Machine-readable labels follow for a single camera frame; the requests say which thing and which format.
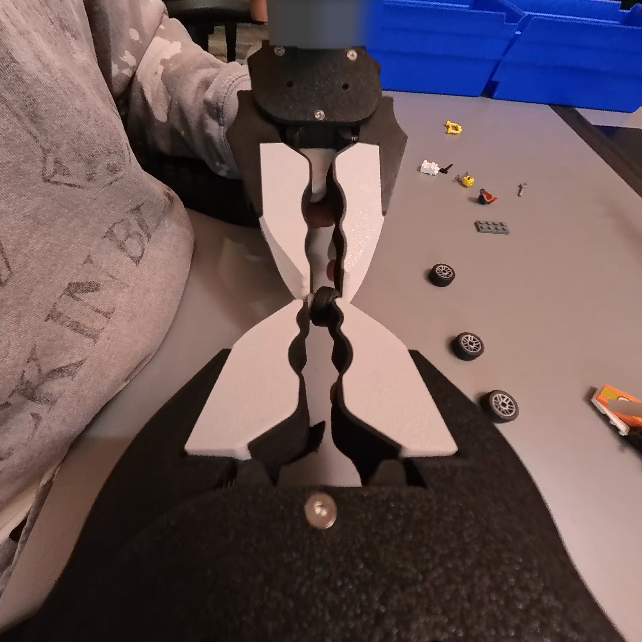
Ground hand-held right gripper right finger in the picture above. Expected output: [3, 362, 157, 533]
[331, 299, 459, 460]

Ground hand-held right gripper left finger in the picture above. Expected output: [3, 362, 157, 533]
[186, 299, 310, 462]

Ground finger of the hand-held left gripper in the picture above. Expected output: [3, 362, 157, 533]
[258, 143, 314, 300]
[329, 143, 388, 299]

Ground orange white lego car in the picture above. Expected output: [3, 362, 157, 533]
[590, 385, 642, 438]

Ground small dark lego pieces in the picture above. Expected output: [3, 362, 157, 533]
[420, 119, 531, 207]

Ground black honeycomb wrist rest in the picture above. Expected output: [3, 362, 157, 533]
[149, 151, 263, 231]

